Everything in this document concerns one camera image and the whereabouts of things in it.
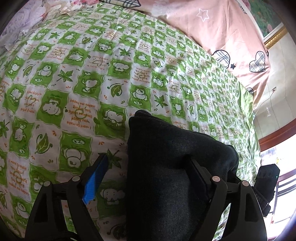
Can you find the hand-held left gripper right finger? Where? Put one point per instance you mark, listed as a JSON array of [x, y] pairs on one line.
[[201, 180]]

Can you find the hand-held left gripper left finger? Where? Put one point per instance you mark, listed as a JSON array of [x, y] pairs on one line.
[[97, 178]]

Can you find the black pants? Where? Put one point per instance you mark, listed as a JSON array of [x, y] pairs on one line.
[[161, 185]]

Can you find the green checked bed sheet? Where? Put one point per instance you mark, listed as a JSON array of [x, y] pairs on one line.
[[69, 92]]

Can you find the pink quilt with plaid hearts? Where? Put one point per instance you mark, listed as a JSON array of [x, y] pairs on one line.
[[219, 30]]

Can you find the gold framed picture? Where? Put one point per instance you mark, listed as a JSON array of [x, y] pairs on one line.
[[266, 14]]

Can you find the pale floral cloth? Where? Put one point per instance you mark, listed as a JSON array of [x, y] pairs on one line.
[[18, 23]]

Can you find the red wooden frame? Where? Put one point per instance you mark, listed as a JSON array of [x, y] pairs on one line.
[[277, 136]]

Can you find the wall socket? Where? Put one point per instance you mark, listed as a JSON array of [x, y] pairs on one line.
[[274, 89]]

